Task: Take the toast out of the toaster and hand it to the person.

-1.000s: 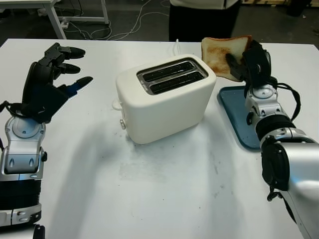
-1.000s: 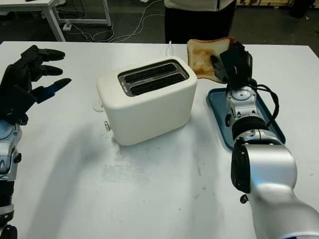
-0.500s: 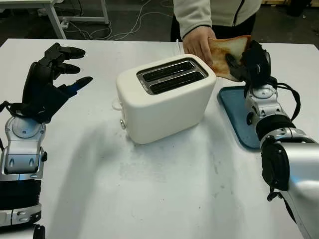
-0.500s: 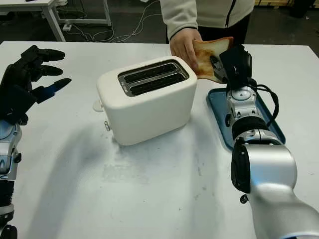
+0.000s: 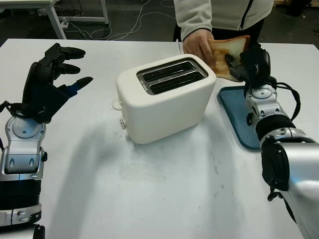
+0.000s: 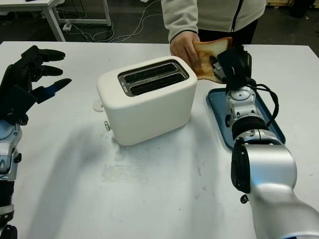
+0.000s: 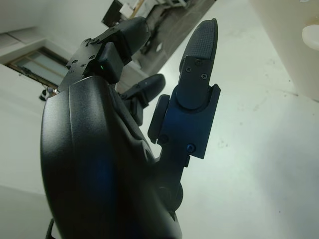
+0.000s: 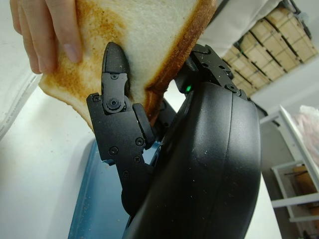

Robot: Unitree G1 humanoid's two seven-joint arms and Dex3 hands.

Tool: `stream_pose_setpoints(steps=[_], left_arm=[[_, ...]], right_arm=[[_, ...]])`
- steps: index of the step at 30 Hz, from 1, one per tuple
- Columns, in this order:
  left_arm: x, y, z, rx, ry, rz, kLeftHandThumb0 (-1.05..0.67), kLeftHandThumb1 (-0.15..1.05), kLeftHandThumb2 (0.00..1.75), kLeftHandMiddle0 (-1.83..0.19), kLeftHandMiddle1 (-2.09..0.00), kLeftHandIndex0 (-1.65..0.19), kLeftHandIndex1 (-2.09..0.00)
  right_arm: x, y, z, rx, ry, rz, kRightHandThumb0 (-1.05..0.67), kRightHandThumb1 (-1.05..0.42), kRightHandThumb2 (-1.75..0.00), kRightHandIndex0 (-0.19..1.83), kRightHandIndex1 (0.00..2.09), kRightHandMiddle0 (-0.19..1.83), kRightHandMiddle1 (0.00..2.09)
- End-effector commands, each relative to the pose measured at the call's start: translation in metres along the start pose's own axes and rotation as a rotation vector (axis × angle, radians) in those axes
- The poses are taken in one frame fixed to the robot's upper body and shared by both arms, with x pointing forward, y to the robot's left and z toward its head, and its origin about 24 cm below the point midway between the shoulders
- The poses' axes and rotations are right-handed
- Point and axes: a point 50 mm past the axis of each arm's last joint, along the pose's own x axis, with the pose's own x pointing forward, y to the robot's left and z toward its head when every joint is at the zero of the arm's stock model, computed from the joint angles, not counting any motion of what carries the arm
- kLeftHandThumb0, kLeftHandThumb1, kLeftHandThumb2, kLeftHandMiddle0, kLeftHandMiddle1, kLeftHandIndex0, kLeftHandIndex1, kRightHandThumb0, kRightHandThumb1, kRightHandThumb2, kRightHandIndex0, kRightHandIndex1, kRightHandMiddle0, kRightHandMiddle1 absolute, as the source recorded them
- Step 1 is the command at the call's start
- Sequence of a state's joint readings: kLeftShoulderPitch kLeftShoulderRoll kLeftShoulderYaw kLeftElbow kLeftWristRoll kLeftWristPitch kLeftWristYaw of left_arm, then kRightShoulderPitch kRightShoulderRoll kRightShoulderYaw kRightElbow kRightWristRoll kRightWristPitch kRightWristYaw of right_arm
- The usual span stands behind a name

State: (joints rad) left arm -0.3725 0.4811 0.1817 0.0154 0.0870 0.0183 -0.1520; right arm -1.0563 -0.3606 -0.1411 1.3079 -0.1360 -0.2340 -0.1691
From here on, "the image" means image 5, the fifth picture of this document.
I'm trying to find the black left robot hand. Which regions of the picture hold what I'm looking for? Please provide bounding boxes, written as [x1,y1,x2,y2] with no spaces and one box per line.
[22,42,94,117]

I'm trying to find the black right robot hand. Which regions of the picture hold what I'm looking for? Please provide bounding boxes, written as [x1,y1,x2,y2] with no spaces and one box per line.
[225,43,272,87]

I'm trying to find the person's right hand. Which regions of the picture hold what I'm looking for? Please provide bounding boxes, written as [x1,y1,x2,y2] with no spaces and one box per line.
[182,29,215,67]

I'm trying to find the toast slice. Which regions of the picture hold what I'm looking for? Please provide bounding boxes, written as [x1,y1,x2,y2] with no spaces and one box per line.
[207,35,251,83]

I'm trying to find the person's right forearm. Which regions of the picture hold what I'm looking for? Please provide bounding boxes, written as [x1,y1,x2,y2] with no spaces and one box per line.
[179,13,213,43]

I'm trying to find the person in white jacket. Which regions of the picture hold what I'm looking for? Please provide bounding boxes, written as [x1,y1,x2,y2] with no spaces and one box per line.
[172,0,275,48]

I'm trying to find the white two-slot toaster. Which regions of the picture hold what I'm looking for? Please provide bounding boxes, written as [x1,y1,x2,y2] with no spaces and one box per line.
[115,53,217,145]

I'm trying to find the white toaster lever knob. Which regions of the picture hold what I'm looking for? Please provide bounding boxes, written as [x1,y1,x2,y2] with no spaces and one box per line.
[111,98,124,111]

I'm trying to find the blue plastic tray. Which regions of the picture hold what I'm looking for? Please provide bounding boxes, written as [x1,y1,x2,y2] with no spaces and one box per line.
[217,85,263,150]

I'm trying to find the white desk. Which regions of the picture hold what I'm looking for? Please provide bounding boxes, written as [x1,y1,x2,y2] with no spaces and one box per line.
[0,0,110,40]

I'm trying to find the white toaster power cord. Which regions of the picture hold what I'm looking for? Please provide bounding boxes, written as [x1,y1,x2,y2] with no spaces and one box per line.
[174,38,184,55]

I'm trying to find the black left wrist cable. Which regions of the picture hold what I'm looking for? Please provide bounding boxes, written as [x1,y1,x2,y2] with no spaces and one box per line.
[0,100,26,118]

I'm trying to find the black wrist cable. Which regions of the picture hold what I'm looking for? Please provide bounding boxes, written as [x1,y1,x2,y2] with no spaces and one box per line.
[0,100,26,118]
[267,77,303,128]

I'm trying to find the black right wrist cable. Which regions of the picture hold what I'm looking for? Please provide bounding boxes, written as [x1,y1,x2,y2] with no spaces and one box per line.
[267,77,303,128]

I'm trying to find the white floor cable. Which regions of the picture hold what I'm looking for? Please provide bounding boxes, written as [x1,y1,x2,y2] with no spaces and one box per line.
[109,0,178,42]

